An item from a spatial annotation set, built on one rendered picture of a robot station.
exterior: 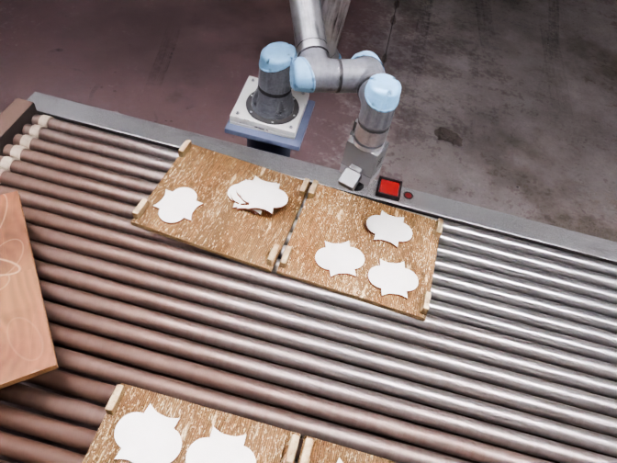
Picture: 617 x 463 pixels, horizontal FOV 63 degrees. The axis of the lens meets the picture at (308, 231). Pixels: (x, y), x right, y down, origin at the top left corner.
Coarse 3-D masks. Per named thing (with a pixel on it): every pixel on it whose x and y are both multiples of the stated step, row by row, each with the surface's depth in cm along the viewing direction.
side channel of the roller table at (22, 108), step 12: (12, 108) 157; (24, 108) 158; (36, 108) 162; (0, 120) 153; (12, 120) 154; (24, 120) 158; (0, 132) 150; (12, 132) 154; (0, 144) 150; (12, 144) 155
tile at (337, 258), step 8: (328, 248) 140; (336, 248) 141; (344, 248) 141; (352, 248) 141; (320, 256) 138; (328, 256) 139; (336, 256) 139; (344, 256) 139; (352, 256) 140; (360, 256) 140; (320, 264) 137; (328, 264) 137; (336, 264) 137; (344, 264) 138; (352, 264) 138; (360, 264) 138; (336, 272) 136; (344, 272) 136; (352, 272) 136
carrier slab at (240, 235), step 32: (192, 160) 155; (224, 160) 157; (160, 192) 146; (224, 192) 149; (288, 192) 152; (160, 224) 139; (192, 224) 140; (224, 224) 142; (256, 224) 143; (288, 224) 145; (224, 256) 137; (256, 256) 137
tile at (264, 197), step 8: (256, 184) 148; (264, 184) 149; (248, 192) 146; (256, 192) 146; (264, 192) 147; (272, 192) 147; (280, 192) 147; (248, 200) 144; (256, 200) 144; (264, 200) 145; (272, 200) 145; (280, 200) 145; (248, 208) 142; (256, 208) 143; (264, 208) 143; (272, 208) 143; (280, 208) 144
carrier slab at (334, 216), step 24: (336, 192) 155; (312, 216) 148; (336, 216) 149; (360, 216) 150; (408, 216) 153; (312, 240) 142; (336, 240) 144; (360, 240) 145; (432, 240) 148; (288, 264) 136; (312, 264) 137; (408, 264) 142; (432, 264) 143; (336, 288) 134; (360, 288) 135; (408, 312) 132
